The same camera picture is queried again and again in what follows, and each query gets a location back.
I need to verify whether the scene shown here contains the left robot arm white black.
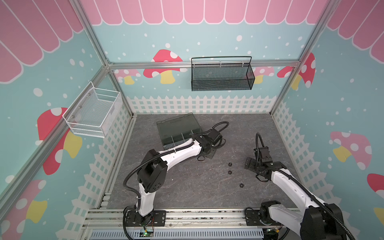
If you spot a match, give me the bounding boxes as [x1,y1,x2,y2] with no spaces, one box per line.
[123,128,224,217]

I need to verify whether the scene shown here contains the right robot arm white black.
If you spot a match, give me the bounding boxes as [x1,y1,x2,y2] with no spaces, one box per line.
[245,147,355,240]

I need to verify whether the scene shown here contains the green plastic compartment organizer box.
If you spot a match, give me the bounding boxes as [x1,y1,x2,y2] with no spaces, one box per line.
[157,113,202,150]

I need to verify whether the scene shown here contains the black wire mesh basket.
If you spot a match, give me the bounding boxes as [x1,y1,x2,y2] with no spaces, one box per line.
[191,56,256,92]

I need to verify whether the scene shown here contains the white wire mesh basket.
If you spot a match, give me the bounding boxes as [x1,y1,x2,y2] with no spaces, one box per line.
[63,82,123,138]

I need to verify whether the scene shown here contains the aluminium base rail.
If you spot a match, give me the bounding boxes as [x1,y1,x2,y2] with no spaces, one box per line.
[77,208,300,240]

